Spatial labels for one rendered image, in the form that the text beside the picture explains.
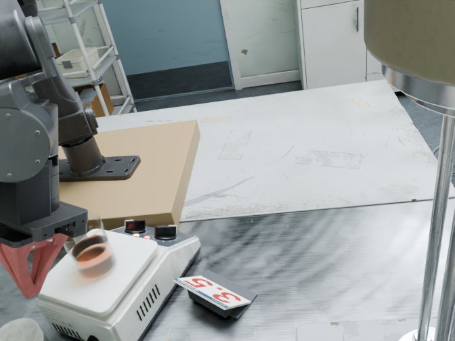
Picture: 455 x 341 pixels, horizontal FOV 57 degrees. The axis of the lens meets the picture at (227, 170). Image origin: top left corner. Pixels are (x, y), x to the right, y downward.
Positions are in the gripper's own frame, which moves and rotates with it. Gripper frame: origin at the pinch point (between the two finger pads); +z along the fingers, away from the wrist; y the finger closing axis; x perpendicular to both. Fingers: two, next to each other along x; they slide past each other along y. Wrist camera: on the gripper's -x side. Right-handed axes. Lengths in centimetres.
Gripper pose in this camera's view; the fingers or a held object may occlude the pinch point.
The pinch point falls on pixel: (32, 288)
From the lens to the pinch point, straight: 50.6
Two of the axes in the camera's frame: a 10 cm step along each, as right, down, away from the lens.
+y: 8.8, 1.9, -4.3
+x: 4.6, -1.8, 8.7
